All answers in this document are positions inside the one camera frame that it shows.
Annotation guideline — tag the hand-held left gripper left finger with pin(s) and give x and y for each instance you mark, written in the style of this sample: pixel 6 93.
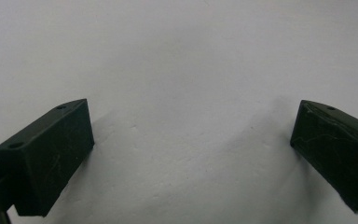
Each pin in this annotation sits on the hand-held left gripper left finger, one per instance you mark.
pixel 43 161

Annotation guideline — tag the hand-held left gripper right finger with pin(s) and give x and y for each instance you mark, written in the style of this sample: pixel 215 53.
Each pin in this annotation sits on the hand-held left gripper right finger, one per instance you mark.
pixel 338 155

